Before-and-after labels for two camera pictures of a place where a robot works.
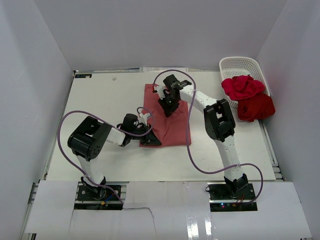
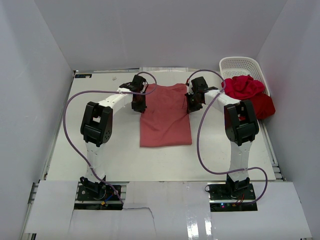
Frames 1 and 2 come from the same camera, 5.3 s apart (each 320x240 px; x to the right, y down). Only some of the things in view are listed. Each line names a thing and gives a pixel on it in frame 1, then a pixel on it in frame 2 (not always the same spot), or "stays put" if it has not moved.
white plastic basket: x=231 y=66 stays put
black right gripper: x=168 y=110 -> x=190 y=108
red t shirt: x=253 y=104 stays put
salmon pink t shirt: x=166 y=131 stays put
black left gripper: x=152 y=139 -> x=141 y=107
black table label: x=83 y=76 stays put
